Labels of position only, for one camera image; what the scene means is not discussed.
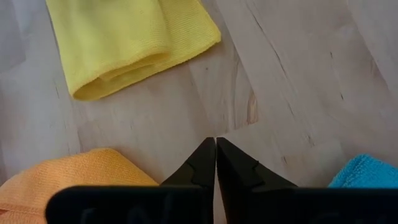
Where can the orange microfiber towel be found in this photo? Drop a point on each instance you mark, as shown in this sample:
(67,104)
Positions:
(77,171)

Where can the yellow microfiber towel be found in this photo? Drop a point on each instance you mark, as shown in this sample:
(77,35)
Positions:
(124,40)

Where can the blue microfiber towel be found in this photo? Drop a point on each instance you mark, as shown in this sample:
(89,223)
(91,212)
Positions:
(363,172)

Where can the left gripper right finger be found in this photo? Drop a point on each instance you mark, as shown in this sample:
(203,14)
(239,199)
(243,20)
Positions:
(236,171)

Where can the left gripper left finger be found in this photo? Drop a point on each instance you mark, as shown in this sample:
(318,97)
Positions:
(202,168)

